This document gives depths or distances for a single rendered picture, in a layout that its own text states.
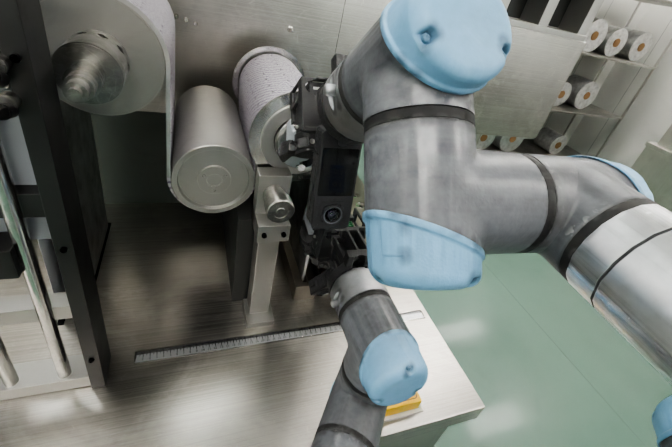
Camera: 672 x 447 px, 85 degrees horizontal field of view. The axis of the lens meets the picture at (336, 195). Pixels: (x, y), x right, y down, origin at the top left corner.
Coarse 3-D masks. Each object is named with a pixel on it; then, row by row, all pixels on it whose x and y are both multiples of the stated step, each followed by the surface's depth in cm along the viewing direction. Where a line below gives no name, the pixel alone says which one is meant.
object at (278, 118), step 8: (280, 112) 51; (288, 112) 52; (272, 120) 52; (280, 120) 52; (264, 128) 52; (272, 128) 52; (264, 136) 53; (272, 136) 53; (264, 144) 53; (272, 144) 54; (264, 152) 54; (272, 152) 54; (272, 160) 55; (280, 160) 56
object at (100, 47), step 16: (80, 32) 39; (96, 32) 40; (64, 48) 36; (80, 48) 36; (96, 48) 37; (112, 48) 39; (64, 64) 37; (112, 64) 38; (128, 64) 42; (112, 80) 39; (96, 96) 39; (112, 96) 40
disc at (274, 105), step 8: (280, 96) 51; (288, 96) 51; (296, 96) 51; (272, 104) 51; (280, 104) 51; (288, 104) 51; (264, 112) 51; (272, 112) 51; (256, 120) 51; (264, 120) 52; (256, 128) 52; (256, 136) 53; (256, 144) 53; (256, 152) 54; (256, 160) 55; (264, 160) 55; (296, 176) 59; (304, 176) 59
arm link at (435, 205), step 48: (384, 144) 23; (432, 144) 21; (384, 192) 22; (432, 192) 21; (480, 192) 22; (528, 192) 23; (384, 240) 22; (432, 240) 21; (480, 240) 23; (528, 240) 24; (432, 288) 21
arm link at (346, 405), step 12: (336, 384) 48; (348, 384) 45; (336, 396) 46; (348, 396) 45; (360, 396) 44; (336, 408) 44; (348, 408) 43; (360, 408) 44; (372, 408) 44; (384, 408) 46; (324, 420) 43; (336, 420) 42; (348, 420) 42; (360, 420) 42; (372, 420) 43; (360, 432) 41; (372, 432) 42
